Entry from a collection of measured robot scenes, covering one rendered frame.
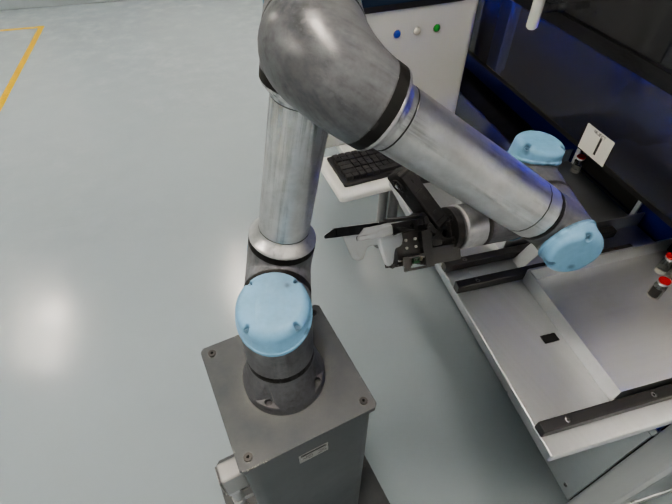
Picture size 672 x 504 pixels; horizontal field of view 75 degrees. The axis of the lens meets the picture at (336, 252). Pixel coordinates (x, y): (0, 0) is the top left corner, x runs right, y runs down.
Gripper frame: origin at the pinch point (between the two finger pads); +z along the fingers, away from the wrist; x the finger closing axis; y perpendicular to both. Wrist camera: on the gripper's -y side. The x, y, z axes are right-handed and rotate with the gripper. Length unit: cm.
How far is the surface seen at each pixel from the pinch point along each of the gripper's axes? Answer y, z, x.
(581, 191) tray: 1, -70, 20
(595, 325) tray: 24, -46, -3
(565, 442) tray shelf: 35.4, -26.8, -12.7
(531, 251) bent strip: 10.2, -42.8, 8.4
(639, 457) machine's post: 62, -67, 8
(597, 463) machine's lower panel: 71, -70, 22
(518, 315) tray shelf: 20.6, -34.0, 3.4
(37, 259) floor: 1, 91, 183
